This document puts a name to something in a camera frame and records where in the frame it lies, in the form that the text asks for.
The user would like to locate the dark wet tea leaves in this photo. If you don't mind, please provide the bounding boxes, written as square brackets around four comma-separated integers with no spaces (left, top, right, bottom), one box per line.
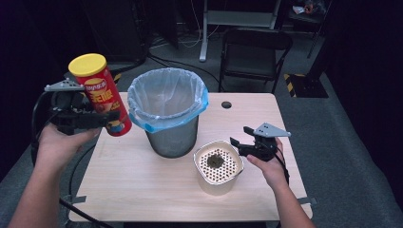
[206,153,226,170]

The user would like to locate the person's left hand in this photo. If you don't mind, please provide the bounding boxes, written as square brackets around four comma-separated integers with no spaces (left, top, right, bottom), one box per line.
[33,123,103,174]

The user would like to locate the hazard-striped black stand base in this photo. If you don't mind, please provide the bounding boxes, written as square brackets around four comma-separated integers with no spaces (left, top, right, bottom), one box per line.
[283,72,330,99]
[107,71,123,86]

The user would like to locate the grey tape strip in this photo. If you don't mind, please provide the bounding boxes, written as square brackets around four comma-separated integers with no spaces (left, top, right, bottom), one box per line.
[297,196,318,206]
[62,194,87,210]

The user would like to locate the red chips can yellow lid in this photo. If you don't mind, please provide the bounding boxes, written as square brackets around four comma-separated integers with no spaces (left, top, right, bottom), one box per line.
[67,52,133,138]

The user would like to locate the black folding chair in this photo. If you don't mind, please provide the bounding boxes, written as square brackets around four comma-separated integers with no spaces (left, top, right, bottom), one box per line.
[218,27,295,95]

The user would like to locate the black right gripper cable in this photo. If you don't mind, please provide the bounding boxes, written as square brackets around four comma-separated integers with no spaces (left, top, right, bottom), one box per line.
[273,151,291,187]

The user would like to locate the translucent blue plastic bin liner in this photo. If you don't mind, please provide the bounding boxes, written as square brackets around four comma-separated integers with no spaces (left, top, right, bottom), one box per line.
[126,66,210,134]

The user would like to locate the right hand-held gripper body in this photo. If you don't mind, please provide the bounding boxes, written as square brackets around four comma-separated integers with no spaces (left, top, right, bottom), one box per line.
[240,122,292,162]

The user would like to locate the grey mesh trash bin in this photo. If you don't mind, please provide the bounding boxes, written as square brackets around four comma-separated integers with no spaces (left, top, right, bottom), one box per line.
[144,115,201,160]

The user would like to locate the person's right hand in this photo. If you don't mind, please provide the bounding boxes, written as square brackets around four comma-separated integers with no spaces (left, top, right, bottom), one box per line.
[245,136,291,192]

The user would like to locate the white metal desk frame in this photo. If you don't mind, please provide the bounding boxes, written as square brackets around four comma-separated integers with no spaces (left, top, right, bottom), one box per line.
[198,0,283,63]

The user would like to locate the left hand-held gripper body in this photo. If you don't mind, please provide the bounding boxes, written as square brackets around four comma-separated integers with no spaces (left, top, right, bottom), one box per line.
[44,78,96,136]

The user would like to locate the black floor cable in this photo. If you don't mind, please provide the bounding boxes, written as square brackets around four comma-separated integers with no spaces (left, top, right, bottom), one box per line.
[147,52,223,91]

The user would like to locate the beige container with perforated strainer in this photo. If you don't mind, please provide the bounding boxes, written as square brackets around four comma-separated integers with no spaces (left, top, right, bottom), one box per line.
[192,140,245,197]

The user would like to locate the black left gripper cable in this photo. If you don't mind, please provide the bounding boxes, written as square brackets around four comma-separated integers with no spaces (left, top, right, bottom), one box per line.
[29,90,112,228]

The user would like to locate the dark equipment cabinet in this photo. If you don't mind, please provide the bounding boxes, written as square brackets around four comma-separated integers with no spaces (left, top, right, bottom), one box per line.
[79,0,150,71]

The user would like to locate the white cable bundle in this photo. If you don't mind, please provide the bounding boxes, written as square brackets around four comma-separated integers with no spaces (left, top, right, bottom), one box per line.
[151,0,221,49]

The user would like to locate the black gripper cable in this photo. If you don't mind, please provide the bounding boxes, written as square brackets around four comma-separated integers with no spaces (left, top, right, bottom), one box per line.
[29,90,112,228]
[273,151,291,187]

